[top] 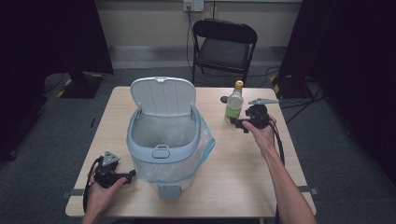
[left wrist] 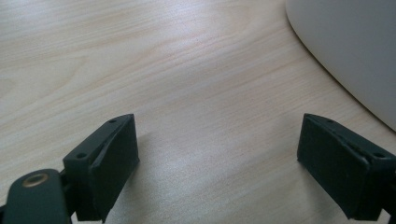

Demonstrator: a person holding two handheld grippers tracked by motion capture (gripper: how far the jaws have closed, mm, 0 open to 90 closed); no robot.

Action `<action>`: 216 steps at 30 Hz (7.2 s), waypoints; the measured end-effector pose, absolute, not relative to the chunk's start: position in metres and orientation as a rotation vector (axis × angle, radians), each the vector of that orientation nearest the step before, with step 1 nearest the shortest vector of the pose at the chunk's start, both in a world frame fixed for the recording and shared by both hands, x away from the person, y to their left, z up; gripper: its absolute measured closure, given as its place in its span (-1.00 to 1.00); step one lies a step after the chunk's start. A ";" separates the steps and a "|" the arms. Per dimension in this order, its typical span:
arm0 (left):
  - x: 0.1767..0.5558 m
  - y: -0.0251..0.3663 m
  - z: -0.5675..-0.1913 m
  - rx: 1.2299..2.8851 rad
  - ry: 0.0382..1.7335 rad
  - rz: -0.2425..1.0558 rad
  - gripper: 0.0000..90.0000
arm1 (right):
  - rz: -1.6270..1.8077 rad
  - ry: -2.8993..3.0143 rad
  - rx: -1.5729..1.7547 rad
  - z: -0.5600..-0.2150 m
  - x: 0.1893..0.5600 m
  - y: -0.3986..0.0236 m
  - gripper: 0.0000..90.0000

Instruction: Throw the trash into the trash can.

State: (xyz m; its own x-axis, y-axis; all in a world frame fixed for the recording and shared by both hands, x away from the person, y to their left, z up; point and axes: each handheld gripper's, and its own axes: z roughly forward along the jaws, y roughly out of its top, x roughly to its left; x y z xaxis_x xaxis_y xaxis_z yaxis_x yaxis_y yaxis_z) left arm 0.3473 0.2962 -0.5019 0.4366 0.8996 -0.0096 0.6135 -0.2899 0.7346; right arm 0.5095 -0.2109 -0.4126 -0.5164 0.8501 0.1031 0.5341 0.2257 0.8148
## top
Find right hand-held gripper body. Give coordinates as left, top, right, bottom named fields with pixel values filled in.
left=245, top=97, right=280, bottom=131

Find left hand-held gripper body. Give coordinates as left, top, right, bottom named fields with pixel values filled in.
left=92, top=150, right=121, bottom=189

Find clear bottle with yellow cap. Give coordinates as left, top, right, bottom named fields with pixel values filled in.
left=223, top=79, right=245, bottom=126

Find white and grey trash can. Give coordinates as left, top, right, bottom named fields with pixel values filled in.
left=125, top=76, right=217, bottom=201

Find person's right hand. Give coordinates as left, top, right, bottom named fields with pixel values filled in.
left=241, top=116, right=278, bottom=159

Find person's left hand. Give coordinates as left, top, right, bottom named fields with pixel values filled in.
left=84, top=175, right=128, bottom=217

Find clear plastic trash bag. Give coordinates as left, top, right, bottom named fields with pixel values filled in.
left=128, top=111, right=217, bottom=185

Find grey tape patch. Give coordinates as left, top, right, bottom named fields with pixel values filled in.
left=298, top=185, right=319, bottom=196
left=60, top=188, right=84, bottom=200

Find black folding chair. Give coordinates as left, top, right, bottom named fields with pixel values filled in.
left=191, top=18, right=259, bottom=87

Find black stand base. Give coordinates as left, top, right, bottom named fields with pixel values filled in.
left=58, top=70, right=106, bottom=100

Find black curtain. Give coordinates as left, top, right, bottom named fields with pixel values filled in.
left=277, top=0, right=396, bottom=185
left=0, top=0, right=115, bottom=163

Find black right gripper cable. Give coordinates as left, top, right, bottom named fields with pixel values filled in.
left=268, top=119, right=286, bottom=224

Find black floor cables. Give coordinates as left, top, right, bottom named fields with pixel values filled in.
left=248, top=65, right=327, bottom=124

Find black cable from outlet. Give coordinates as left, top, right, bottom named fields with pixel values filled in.
left=185, top=5, right=200, bottom=80

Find white wall outlet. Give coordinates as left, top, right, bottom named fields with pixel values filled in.
left=182, top=0, right=205, bottom=13

